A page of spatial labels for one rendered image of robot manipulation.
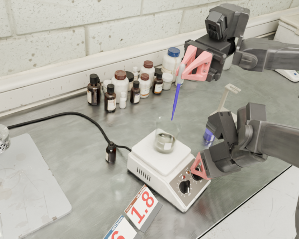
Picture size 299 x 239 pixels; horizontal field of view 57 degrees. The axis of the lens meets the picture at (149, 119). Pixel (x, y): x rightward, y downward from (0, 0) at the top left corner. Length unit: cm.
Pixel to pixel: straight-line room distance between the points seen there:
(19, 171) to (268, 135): 60
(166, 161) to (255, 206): 27
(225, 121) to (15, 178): 54
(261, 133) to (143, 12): 72
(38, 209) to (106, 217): 16
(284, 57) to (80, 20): 61
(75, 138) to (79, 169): 12
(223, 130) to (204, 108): 42
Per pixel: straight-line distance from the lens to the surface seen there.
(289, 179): 94
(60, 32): 96
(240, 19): 69
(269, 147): 49
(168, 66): 110
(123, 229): 67
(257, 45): 72
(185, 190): 71
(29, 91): 96
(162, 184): 71
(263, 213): 82
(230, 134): 65
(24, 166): 81
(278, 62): 73
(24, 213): 73
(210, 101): 110
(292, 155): 43
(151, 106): 100
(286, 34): 170
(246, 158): 61
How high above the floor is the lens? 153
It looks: 42 degrees down
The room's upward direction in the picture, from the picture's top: 9 degrees clockwise
